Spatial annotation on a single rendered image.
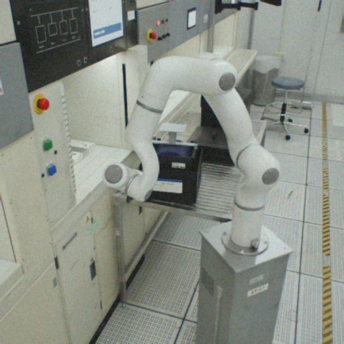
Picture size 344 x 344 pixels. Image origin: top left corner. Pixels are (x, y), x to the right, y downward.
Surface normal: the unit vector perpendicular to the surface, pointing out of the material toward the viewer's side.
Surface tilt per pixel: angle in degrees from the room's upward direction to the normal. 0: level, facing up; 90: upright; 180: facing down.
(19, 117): 90
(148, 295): 0
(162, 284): 0
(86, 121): 90
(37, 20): 90
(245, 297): 90
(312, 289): 0
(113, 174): 53
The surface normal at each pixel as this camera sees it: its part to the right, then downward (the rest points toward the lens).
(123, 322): 0.01, -0.88
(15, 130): 0.95, 0.16
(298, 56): -0.32, 0.45
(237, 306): 0.44, 0.43
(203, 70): -0.41, 0.07
